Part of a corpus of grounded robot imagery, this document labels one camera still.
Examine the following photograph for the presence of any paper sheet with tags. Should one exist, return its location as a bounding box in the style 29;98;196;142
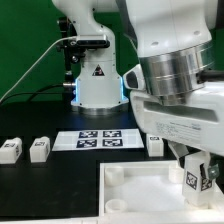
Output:
53;129;144;151

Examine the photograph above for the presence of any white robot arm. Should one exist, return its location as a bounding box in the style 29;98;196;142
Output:
52;0;224;156

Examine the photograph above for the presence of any black cable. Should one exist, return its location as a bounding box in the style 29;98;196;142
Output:
0;83;65;107

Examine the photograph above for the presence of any white square tabletop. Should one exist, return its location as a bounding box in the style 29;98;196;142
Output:
99;161;224;224

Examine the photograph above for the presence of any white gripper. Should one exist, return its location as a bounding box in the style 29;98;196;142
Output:
130;89;224;187

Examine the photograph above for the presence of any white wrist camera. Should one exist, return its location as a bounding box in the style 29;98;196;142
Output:
123;64;146;91

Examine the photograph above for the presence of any white cable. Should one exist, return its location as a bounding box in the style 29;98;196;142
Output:
0;36;78;104

